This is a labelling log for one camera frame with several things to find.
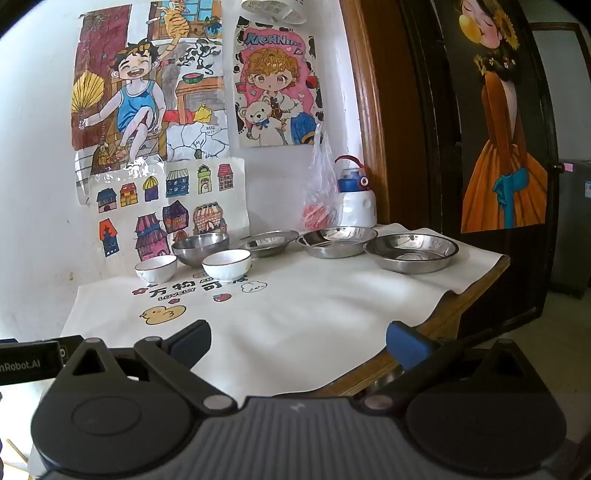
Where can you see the brown wooden door frame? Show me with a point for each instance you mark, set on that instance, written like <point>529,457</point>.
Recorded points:
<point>383,115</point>

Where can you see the drawing of boy with fan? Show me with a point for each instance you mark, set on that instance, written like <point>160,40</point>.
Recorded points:
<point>134,92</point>

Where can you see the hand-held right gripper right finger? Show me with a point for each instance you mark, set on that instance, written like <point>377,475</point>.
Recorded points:
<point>406,346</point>

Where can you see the clear plastic bag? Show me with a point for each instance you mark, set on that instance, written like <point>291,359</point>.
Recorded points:
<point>321,184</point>

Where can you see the white ceramic bowl red rim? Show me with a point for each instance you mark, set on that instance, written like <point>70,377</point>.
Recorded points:
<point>156,270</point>
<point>226,267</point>

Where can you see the white plastic utensil holder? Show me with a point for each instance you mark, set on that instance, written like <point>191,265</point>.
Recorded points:
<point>274,11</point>

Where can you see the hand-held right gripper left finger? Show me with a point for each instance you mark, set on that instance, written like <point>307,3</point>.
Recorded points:
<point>191,340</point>

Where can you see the wooden table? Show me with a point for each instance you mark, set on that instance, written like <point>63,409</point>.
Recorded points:
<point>443,323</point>

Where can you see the painting of woman orange dress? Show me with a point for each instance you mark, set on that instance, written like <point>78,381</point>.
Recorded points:
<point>503,161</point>

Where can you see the black door knob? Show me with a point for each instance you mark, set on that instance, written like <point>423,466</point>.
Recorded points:
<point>554,167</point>

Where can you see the deep steel bowl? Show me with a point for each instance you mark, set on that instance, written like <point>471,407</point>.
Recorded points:
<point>198,251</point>

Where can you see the dark door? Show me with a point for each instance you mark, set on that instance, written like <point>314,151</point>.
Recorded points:
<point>443,138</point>

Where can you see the white water bottle blue lid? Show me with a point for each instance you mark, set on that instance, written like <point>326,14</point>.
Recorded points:
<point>358,205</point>

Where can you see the grey cabinet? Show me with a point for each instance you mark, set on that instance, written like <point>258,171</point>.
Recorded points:
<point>572,230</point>

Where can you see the white printed tablecloth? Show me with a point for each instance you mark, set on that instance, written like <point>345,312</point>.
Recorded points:
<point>300,318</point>

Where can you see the drawing of colourful houses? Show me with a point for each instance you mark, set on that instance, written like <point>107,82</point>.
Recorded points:
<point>184,203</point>

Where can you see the drawing of child with teddy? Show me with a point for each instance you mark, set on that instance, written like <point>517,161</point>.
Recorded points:
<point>277,92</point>

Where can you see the red ball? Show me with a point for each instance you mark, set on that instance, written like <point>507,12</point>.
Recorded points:
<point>319,217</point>

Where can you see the steel plate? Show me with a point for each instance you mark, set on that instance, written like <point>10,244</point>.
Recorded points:
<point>337,242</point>
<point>272,244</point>
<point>411,254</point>

